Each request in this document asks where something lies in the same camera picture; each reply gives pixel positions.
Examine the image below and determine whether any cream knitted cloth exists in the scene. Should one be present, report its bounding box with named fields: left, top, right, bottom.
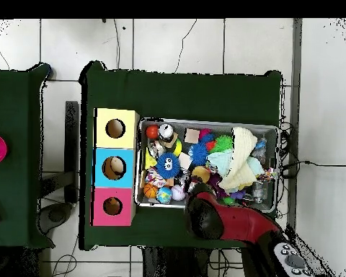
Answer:
left=218, top=126, right=259, bottom=191

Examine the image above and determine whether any wooden box with three holes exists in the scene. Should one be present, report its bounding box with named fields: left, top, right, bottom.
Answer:
left=90, top=107, right=141, bottom=227

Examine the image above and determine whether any blue spiky ball with eyes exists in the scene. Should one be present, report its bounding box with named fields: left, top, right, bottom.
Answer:
left=155, top=151, right=182, bottom=180

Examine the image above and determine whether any plain wooden cube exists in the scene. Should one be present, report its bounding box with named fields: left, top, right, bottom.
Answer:
left=178, top=152, right=193, bottom=171

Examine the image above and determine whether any plain orange ball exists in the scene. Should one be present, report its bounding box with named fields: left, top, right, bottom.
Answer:
left=145, top=124, right=160, bottom=139

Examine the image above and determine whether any white baseball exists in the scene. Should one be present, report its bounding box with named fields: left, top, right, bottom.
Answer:
left=170, top=184, right=187, bottom=201

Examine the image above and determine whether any globe print ball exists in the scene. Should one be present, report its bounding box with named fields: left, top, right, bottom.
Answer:
left=156, top=186, right=173, bottom=204

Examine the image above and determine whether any small orange basketball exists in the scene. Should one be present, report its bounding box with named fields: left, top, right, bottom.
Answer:
left=143, top=183, right=159, bottom=199

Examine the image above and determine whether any dark green side tablecloth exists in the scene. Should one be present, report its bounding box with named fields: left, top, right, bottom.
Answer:
left=0, top=63, right=56, bottom=250

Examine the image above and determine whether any silver wire mesh bin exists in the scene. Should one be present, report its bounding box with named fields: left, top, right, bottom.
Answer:
left=133, top=117, right=280, bottom=214

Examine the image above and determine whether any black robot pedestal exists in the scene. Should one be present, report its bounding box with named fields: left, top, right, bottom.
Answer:
left=142, top=247, right=211, bottom=277

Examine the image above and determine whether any black cable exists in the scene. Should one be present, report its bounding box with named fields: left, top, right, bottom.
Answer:
left=279, top=160, right=346, bottom=169

